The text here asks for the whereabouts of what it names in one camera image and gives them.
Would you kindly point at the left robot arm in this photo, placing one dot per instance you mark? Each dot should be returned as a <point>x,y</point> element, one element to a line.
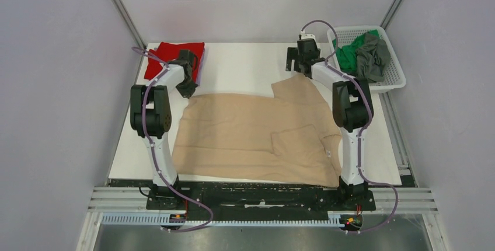
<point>151,114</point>

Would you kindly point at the red folded t-shirt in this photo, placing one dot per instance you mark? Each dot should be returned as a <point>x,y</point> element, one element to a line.
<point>168,52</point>

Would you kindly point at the white plastic basket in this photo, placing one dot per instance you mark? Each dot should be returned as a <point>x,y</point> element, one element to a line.
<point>393,75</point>

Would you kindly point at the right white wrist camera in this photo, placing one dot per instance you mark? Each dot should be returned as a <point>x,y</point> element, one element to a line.
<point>307,36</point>

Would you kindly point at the grey t-shirt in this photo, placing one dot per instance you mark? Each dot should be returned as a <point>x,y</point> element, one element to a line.
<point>369,56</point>

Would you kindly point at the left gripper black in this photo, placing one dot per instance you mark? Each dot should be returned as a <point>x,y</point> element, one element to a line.
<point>188,92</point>

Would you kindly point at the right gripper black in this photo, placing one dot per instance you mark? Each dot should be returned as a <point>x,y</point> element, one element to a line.
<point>293,53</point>

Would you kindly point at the beige t-shirt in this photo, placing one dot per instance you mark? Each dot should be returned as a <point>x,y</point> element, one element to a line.
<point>290,137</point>

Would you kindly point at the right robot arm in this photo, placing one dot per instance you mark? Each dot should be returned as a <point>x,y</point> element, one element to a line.
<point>351,108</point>

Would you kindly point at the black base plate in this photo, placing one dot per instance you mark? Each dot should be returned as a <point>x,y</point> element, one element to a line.
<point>227,201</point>

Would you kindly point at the green t-shirt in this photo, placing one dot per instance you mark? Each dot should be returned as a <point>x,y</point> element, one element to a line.
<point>346,46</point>

